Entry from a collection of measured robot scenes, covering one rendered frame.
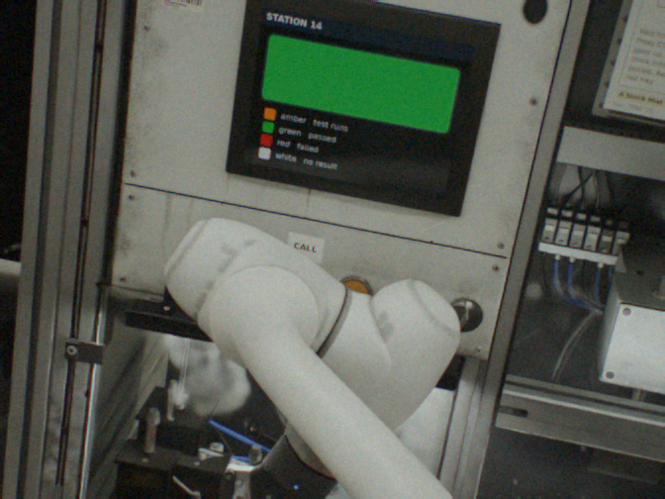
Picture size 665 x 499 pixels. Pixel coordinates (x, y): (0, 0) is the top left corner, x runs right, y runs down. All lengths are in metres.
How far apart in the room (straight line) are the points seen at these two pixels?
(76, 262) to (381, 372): 0.40
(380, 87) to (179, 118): 0.22
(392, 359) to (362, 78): 0.28
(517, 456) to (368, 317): 0.76
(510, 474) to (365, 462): 0.98
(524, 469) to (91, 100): 0.92
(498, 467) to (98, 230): 0.81
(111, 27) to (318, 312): 0.38
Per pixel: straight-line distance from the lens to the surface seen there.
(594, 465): 1.70
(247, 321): 1.15
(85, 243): 1.46
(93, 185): 1.43
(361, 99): 1.31
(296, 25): 1.30
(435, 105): 1.30
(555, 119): 1.34
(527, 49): 1.31
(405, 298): 1.26
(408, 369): 1.26
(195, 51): 1.35
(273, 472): 1.36
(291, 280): 1.20
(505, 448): 1.98
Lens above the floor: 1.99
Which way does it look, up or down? 22 degrees down
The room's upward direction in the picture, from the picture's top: 10 degrees clockwise
